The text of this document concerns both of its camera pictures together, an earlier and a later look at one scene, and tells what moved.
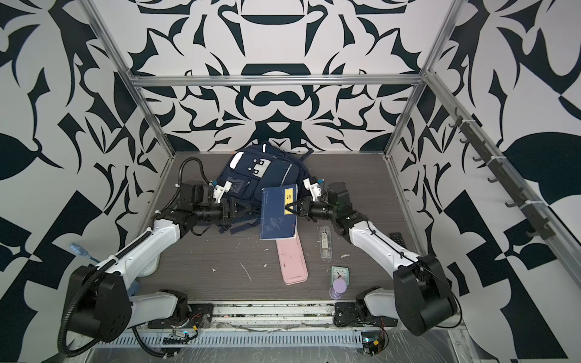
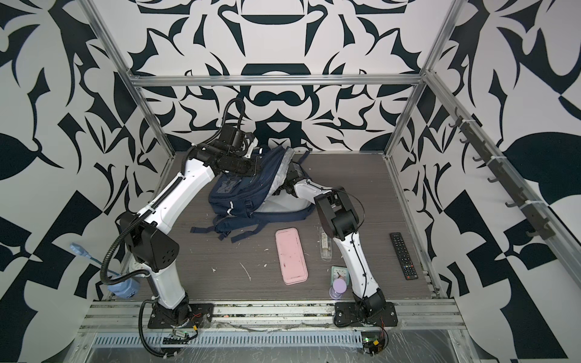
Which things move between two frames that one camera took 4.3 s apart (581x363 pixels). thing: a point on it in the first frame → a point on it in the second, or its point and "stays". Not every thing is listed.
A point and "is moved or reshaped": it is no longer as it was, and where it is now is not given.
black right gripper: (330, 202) → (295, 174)
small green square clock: (337, 271) stays
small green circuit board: (373, 342) stays
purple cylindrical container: (338, 289) stays
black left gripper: (232, 209) → (253, 167)
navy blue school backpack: (249, 171) is moved or reshaped
